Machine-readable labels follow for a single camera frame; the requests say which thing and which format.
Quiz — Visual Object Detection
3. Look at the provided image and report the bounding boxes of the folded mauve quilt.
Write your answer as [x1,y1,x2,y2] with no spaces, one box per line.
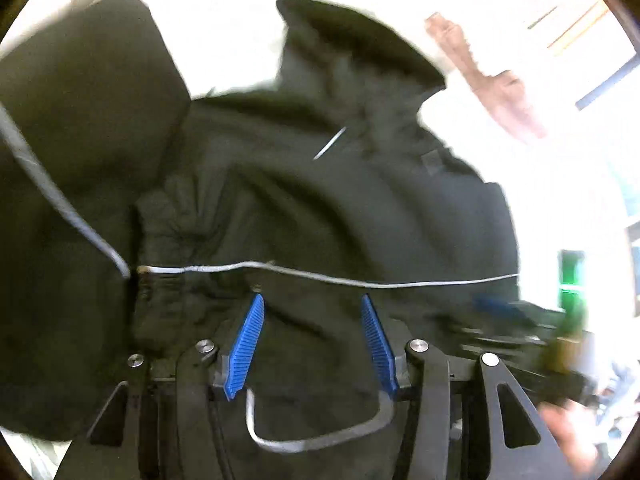
[425,13,542,138]

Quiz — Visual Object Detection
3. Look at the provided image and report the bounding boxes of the black hooded jacket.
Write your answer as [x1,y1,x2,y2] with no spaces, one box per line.
[1,0,518,479]

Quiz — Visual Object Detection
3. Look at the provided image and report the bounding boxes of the person's right hand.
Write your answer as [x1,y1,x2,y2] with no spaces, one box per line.
[537,400,611,479]

